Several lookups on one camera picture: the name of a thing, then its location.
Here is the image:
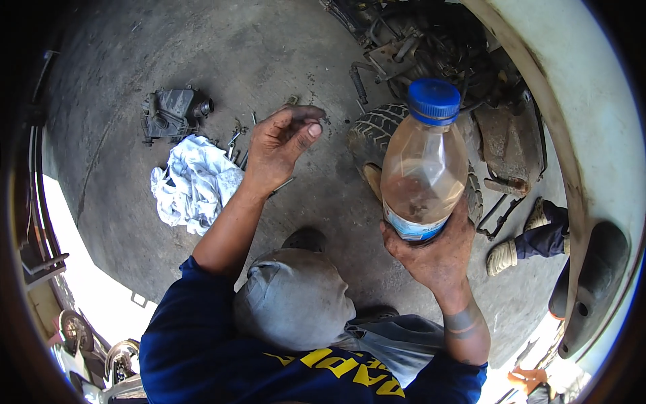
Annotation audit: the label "person's left hand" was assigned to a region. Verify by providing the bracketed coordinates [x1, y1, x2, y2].
[244, 104, 328, 197]

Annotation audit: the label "person's right hand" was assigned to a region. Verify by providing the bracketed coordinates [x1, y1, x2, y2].
[380, 194, 477, 304]

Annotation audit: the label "clear plastic bottle blue cap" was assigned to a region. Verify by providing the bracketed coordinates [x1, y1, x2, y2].
[380, 78, 470, 243]

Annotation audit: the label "thin metal rod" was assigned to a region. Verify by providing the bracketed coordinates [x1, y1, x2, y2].
[267, 176, 296, 199]

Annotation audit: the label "steel wrench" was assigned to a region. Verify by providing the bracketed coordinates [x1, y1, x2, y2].
[225, 129, 242, 161]

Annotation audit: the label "black scooter stand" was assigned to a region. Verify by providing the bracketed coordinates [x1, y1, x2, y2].
[476, 194, 527, 241]

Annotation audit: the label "white rag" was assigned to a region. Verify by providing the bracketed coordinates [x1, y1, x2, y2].
[150, 134, 246, 237]

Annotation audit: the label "black scooter tyre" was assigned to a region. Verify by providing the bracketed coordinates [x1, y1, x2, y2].
[347, 102, 485, 226]

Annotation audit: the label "black coil spring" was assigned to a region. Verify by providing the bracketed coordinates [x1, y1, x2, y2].
[349, 62, 377, 106]

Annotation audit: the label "black air filter box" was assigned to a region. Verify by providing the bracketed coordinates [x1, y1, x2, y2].
[140, 86, 216, 147]

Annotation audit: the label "rusty exhaust muffler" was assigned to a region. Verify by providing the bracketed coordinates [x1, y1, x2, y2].
[472, 100, 549, 198]

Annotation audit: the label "black plastic scooter part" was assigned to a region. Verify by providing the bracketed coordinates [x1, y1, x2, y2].
[548, 220, 631, 360]

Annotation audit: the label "scooter engine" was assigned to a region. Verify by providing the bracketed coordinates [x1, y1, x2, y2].
[320, 0, 527, 108]

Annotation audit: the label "white scooter body panel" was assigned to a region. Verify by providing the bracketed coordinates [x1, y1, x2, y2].
[461, 0, 646, 365]

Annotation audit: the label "person's body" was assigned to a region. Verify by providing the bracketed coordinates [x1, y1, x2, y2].
[139, 256, 489, 404]

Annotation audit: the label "parked motorcycles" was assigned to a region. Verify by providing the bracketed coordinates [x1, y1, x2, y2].
[48, 309, 148, 404]

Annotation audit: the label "metal shutter rail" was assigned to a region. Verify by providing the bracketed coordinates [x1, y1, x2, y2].
[19, 49, 70, 292]

